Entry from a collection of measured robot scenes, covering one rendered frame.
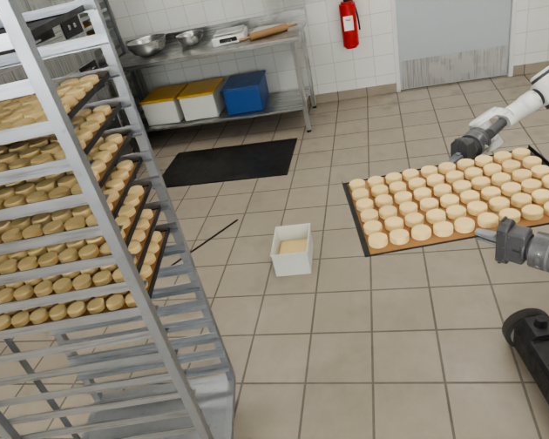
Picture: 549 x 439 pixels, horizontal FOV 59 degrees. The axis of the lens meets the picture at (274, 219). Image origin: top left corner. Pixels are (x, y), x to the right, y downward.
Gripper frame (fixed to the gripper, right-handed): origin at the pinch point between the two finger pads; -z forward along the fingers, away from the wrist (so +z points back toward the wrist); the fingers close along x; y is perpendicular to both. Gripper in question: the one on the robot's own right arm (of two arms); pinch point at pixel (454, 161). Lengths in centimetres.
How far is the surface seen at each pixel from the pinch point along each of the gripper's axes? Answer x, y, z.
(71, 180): 32, -53, -97
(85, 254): 14, -49, -103
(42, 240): 23, -51, -110
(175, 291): -33, -73, -74
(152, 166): 18, -68, -67
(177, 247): -14, -69, -69
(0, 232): 22, -69, -115
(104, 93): -20, -324, 41
